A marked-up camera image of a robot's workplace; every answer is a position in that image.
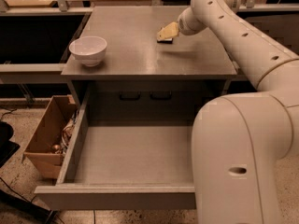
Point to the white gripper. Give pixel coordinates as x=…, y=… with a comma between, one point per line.
x=181, y=25

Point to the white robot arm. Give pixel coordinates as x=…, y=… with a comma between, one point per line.
x=237, y=139

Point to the open grey top drawer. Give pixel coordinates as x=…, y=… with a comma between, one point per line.
x=118, y=167

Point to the white ceramic bowl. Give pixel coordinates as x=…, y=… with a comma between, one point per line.
x=89, y=50

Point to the brown cardboard box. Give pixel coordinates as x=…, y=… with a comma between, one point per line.
x=43, y=147

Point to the black chair base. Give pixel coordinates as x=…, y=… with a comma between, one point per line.
x=7, y=147

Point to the right black drawer handle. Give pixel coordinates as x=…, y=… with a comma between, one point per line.
x=160, y=95

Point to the black drawer handle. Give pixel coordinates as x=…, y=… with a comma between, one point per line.
x=129, y=96
x=160, y=95

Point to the left black drawer handle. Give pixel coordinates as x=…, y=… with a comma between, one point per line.
x=129, y=96

